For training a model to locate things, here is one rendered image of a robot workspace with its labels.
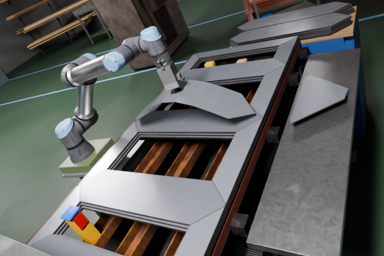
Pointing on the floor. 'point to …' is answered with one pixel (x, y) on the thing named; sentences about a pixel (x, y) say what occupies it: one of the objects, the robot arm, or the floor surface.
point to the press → (133, 6)
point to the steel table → (97, 15)
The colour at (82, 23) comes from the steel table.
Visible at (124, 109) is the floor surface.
